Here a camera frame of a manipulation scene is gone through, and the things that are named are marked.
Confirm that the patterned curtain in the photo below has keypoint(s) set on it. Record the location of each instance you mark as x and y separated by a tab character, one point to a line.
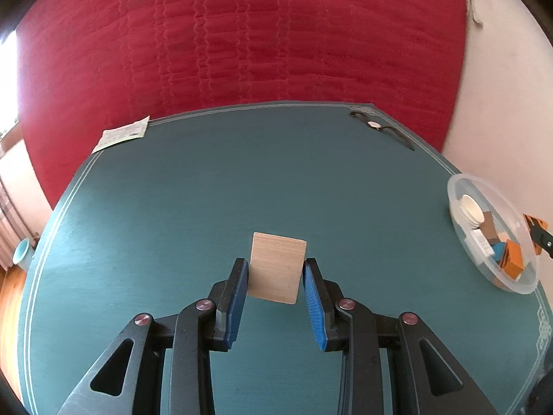
6	224

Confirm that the brown rectangular wooden block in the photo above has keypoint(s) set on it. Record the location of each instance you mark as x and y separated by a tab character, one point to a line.
488	224

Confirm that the plain orange block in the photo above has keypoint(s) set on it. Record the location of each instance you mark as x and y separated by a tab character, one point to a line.
529	218

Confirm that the white paper packet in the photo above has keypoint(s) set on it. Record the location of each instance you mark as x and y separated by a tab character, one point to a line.
123	133

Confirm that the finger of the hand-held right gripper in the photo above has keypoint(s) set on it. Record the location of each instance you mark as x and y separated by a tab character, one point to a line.
544	240

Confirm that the teal cup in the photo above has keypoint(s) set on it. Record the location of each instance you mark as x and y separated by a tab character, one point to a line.
21	253

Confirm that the white power adapter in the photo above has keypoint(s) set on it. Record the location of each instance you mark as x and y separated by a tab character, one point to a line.
481	242

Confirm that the white plastic cup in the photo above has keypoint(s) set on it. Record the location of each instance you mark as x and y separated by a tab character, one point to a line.
470	207

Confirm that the pale wooden block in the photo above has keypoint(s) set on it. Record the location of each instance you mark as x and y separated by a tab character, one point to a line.
278	268

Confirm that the red quilted blanket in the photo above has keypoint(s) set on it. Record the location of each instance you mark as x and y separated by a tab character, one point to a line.
237	30

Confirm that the blue triangular block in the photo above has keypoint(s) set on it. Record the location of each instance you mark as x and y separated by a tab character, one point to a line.
499	250

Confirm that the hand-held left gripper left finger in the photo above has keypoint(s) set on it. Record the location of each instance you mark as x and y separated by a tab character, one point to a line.
240	311

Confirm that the clear plastic bowl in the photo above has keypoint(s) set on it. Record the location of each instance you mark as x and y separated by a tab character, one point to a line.
514	284

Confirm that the orange black striped block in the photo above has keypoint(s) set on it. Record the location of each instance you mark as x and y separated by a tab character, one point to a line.
514	259

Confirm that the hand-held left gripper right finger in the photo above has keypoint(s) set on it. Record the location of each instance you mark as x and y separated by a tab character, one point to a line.
312	311

